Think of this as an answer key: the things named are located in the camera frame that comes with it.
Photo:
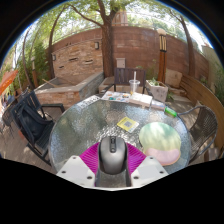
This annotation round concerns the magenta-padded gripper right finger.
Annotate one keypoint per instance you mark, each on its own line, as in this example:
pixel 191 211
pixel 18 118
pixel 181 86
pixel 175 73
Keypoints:
pixel 148 170

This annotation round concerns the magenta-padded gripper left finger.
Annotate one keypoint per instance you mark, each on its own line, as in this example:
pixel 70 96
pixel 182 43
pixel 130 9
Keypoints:
pixel 75 170

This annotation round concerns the dark grey computer mouse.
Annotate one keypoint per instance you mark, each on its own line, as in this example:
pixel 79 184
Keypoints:
pixel 112 155

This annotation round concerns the round pastel mouse pad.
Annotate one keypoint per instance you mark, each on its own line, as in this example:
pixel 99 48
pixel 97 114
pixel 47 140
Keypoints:
pixel 161 141

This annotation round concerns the black slatted patio chair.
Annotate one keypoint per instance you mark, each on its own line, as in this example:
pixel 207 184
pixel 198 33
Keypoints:
pixel 40 140

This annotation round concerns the yellow square card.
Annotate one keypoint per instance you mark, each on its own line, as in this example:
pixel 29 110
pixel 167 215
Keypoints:
pixel 127 124

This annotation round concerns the small green packet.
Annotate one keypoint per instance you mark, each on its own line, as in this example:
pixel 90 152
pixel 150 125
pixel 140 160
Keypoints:
pixel 170 111

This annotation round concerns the black backpack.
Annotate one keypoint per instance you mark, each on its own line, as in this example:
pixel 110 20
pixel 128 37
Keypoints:
pixel 31 125

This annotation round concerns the thin blue book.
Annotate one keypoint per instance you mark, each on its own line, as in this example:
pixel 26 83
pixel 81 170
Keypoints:
pixel 158 105

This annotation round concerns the dark wicker patio chair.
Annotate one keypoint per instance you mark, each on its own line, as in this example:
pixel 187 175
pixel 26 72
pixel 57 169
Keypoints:
pixel 203 130

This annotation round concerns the stone outdoor counter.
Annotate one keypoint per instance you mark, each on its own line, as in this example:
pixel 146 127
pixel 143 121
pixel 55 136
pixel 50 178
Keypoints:
pixel 66 91

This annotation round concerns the white square planter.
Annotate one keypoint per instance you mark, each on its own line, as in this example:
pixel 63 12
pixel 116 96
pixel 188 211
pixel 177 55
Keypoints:
pixel 156 90

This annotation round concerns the clear plastic cup with straw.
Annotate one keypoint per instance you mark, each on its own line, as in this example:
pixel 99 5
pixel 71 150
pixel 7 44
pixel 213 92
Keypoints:
pixel 134 86

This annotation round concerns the curved wooden bench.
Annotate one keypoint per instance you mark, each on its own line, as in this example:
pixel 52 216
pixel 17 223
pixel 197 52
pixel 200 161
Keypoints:
pixel 206 96

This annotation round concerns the tan stone slab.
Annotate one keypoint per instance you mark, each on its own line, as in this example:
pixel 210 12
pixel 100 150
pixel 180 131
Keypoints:
pixel 173 78

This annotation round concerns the dark wooden slatted chair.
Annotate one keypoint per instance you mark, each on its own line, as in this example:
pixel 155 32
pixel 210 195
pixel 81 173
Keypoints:
pixel 125 76

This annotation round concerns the orange patio umbrella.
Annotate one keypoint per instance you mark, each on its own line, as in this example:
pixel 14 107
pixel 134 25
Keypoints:
pixel 7 80

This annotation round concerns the thin tree trunk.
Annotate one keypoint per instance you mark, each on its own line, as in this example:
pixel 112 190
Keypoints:
pixel 190 50
pixel 50 50

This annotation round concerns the large tree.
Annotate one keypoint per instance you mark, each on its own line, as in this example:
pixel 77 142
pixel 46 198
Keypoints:
pixel 106 46

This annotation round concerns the grey wall utility box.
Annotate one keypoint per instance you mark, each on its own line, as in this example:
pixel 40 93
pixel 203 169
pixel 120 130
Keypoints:
pixel 120 62

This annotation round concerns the wooden garden lamp post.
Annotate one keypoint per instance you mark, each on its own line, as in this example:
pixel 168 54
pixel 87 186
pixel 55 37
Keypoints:
pixel 162 56

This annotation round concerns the black wall lamp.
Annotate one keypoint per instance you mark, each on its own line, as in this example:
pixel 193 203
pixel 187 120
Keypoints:
pixel 96 45

